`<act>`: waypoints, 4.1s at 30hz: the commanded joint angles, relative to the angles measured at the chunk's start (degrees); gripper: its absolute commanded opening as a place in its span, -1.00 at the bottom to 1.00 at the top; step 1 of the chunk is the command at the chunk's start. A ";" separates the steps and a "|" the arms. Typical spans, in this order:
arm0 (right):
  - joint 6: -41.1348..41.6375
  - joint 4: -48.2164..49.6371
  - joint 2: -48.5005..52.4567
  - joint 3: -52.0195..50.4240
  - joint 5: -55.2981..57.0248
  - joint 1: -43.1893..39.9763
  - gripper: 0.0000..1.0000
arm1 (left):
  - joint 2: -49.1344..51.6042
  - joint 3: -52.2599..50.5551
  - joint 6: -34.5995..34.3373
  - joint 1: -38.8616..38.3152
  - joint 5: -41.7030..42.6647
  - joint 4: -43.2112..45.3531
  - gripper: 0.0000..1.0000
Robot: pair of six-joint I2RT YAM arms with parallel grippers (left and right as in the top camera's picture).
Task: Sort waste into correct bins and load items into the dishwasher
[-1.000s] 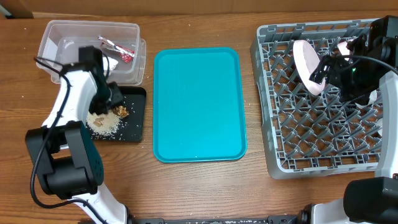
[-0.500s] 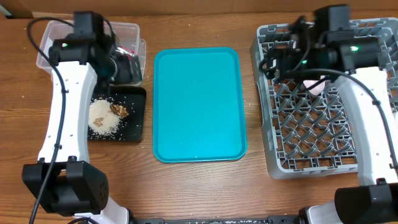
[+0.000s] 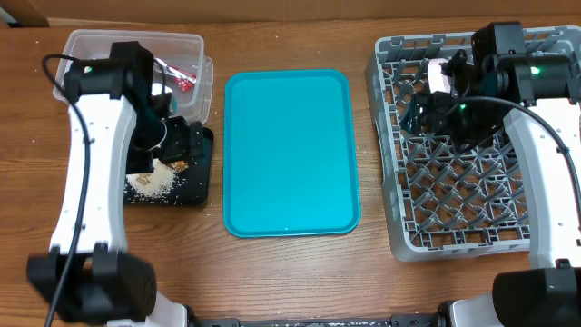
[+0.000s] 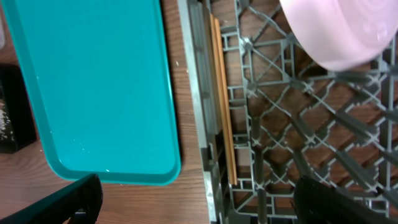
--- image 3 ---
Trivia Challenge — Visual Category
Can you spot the brown food scrap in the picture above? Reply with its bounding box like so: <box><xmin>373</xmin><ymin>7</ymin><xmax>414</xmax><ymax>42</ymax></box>
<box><xmin>169</xmin><ymin>161</ymin><xmax>188</xmax><ymax>173</ymax></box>

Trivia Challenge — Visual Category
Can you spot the red silver wrapper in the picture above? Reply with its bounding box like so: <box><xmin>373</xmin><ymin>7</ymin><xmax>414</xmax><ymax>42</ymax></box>
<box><xmin>155</xmin><ymin>58</ymin><xmax>197</xmax><ymax>92</ymax></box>

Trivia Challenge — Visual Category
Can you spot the white tissue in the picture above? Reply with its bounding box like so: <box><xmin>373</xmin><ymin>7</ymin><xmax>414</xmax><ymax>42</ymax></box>
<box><xmin>151</xmin><ymin>83</ymin><xmax>172</xmax><ymax>96</ymax></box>

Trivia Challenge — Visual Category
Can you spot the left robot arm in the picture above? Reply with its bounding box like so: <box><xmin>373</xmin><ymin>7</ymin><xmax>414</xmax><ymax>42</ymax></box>
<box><xmin>26</xmin><ymin>57</ymin><xmax>198</xmax><ymax>326</ymax></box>

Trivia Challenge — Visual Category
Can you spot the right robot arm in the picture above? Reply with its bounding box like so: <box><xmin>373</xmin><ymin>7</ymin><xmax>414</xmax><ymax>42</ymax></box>
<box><xmin>403</xmin><ymin>49</ymin><xmax>580</xmax><ymax>326</ymax></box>

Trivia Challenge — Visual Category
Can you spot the grey dishwasher rack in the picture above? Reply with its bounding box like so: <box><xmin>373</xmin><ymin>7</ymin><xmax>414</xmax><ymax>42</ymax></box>
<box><xmin>367</xmin><ymin>25</ymin><xmax>580</xmax><ymax>262</ymax></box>

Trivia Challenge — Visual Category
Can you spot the black tray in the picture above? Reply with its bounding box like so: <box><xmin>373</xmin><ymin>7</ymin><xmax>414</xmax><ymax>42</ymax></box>
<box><xmin>123</xmin><ymin>127</ymin><xmax>213</xmax><ymax>206</ymax></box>

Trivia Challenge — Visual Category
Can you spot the spilled rice pile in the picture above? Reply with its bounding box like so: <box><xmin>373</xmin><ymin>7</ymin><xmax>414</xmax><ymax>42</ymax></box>
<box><xmin>126</xmin><ymin>159</ymin><xmax>177</xmax><ymax>199</ymax></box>

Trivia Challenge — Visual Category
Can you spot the clear plastic bin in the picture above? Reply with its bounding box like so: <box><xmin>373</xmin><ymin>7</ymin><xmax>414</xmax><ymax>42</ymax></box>
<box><xmin>63</xmin><ymin>29</ymin><xmax>213</xmax><ymax>124</ymax></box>

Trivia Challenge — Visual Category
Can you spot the teal plastic tray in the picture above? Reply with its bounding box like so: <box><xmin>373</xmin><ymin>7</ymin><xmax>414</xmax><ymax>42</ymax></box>
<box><xmin>223</xmin><ymin>69</ymin><xmax>361</xmax><ymax>238</ymax></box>

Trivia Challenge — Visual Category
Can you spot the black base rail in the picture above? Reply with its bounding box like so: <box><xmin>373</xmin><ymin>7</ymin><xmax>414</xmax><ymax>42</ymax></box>
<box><xmin>187</xmin><ymin>313</ymin><xmax>450</xmax><ymax>327</ymax></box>

